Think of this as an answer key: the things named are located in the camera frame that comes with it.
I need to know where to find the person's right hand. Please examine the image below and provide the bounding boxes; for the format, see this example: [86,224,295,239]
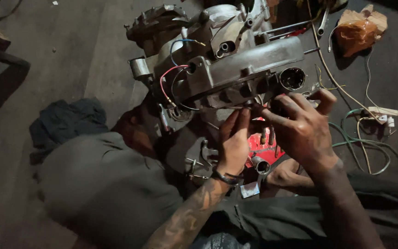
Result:
[260,88,340,171]

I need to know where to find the person's left hand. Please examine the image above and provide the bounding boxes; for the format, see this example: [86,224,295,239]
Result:
[217,108,255,175]

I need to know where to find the metal hammer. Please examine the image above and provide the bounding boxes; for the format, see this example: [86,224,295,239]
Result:
[200,140,219,167]

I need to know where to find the short metal cylinder sleeve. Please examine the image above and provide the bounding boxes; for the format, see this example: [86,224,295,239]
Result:
[251,156,272,175]

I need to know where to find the black wristband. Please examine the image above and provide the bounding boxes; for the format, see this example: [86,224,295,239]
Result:
[210,167,244,186]

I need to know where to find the grey metal scooter engine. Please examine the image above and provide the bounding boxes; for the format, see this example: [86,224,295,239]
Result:
[124,0,320,122]

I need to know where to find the small white printed packet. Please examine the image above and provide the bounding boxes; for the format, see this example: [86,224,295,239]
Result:
[240,181,260,199]

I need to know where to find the person's right foot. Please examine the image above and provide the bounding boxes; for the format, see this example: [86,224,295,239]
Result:
[266,158,315,195]

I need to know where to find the person's foot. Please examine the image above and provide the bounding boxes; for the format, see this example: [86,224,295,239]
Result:
[111,102,160,158]
[266,158,315,195]

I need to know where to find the person's left foot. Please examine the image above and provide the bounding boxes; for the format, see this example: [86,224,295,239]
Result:
[111,102,160,158]

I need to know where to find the long metal rod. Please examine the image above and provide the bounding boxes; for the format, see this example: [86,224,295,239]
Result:
[258,20,313,37]

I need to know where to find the person's grey trousers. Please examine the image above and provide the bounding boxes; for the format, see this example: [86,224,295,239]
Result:
[35,131,398,249]

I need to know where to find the white power strip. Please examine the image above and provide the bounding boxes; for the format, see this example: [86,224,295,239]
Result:
[368,106,398,117]

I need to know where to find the orange bag with cardboard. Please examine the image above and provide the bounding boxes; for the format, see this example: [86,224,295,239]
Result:
[334,4,388,58]

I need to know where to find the white plug adapter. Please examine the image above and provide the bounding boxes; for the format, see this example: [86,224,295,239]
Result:
[378,115,396,128]

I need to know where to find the dark crumpled cloth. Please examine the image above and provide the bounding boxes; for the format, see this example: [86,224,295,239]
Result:
[29,98,110,164]

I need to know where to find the red engine wire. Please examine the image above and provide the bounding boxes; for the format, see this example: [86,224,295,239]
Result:
[160,64,190,106]

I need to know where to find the yellow wire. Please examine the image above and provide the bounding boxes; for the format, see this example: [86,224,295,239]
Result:
[314,64,347,91]

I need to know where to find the blue engine wire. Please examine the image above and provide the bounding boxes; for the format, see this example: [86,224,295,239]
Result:
[170,39,206,67]

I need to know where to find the beige cable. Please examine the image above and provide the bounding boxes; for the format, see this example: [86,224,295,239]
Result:
[305,0,383,124]

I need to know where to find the green cable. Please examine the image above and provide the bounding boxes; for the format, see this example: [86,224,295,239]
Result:
[328,109,398,176]

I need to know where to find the silver ring spanner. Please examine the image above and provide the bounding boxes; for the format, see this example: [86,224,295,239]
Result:
[317,6,331,37]

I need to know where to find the thin white cable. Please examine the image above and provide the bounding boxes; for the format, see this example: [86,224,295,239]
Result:
[328,20,381,111]

